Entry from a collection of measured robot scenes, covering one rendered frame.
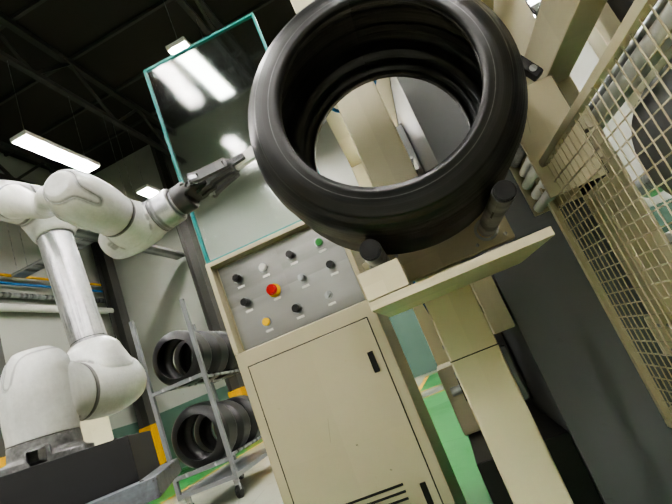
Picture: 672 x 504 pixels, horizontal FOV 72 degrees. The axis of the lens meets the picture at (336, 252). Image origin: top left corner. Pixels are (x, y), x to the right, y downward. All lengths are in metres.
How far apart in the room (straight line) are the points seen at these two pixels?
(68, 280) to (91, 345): 0.23
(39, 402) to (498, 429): 1.10
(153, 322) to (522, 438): 11.81
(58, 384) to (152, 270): 11.58
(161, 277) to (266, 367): 11.02
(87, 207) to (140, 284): 11.97
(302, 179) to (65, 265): 0.89
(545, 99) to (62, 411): 1.42
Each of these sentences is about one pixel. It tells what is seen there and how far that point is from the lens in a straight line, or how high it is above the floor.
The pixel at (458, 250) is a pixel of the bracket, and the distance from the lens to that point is 1.26.
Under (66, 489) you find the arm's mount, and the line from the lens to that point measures 1.21.
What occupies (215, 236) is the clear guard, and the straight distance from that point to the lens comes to 1.89.
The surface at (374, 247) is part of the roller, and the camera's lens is 0.91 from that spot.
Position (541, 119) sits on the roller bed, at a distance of 1.34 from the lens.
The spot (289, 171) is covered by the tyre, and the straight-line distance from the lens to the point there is 0.96.
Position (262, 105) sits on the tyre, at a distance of 1.04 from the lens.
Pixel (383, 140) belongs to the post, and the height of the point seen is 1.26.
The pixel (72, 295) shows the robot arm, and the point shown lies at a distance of 1.56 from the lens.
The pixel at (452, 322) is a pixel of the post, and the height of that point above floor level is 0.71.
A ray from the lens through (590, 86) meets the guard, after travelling 0.94.
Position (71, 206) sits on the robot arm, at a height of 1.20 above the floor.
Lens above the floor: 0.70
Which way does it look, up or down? 14 degrees up
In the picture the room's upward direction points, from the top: 22 degrees counter-clockwise
